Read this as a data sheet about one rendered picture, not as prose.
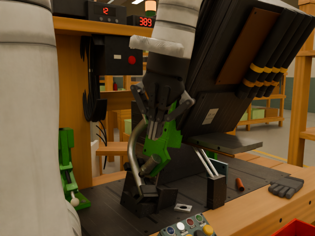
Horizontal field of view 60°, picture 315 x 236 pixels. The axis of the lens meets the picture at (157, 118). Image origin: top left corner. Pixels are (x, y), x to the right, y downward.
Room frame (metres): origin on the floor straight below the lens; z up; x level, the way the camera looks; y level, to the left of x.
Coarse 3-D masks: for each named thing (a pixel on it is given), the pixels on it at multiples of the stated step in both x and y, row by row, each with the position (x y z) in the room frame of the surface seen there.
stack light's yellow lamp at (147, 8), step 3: (150, 0) 1.33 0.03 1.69; (147, 3) 1.33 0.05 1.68; (150, 3) 1.32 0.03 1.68; (153, 3) 1.33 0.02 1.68; (147, 6) 1.33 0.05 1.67; (150, 6) 1.32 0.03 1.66; (153, 6) 1.33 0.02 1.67; (147, 9) 1.33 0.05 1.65; (150, 9) 1.32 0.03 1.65; (153, 9) 1.33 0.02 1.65
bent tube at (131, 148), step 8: (144, 120) 0.92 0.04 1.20; (136, 128) 0.96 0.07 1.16; (144, 128) 0.95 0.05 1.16; (136, 136) 0.97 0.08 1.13; (128, 144) 0.97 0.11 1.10; (128, 152) 0.96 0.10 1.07; (128, 160) 0.94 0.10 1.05; (136, 160) 0.94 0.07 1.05; (136, 168) 0.91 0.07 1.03; (136, 176) 0.89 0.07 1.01; (136, 184) 0.87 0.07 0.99; (144, 184) 0.87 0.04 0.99
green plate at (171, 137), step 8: (168, 112) 0.90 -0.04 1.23; (168, 128) 0.88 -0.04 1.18; (168, 136) 0.88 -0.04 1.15; (176, 136) 0.91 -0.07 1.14; (144, 144) 0.95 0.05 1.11; (152, 144) 0.92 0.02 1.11; (160, 144) 0.89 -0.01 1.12; (168, 144) 0.89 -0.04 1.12; (176, 144) 0.91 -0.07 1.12; (144, 152) 0.94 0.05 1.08; (152, 152) 0.91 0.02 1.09
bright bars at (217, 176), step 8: (200, 160) 0.93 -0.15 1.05; (208, 160) 0.94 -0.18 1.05; (208, 168) 0.90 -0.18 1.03; (216, 176) 0.89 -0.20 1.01; (224, 176) 0.89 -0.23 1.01; (208, 184) 0.88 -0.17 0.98; (216, 184) 0.87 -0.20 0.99; (224, 184) 0.89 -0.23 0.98; (208, 192) 0.88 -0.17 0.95; (216, 192) 0.87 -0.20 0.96; (224, 192) 0.89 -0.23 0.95; (208, 200) 0.88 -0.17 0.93; (216, 200) 0.87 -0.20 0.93; (224, 200) 0.90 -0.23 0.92; (216, 208) 0.87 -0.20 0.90
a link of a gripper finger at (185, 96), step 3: (183, 93) 0.48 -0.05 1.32; (186, 93) 0.48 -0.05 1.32; (183, 96) 0.48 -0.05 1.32; (186, 96) 0.48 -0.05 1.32; (189, 96) 0.48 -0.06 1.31; (180, 99) 0.48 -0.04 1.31; (183, 99) 0.48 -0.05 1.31; (186, 99) 0.48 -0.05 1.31; (192, 99) 0.48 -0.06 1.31; (180, 102) 0.47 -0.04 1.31
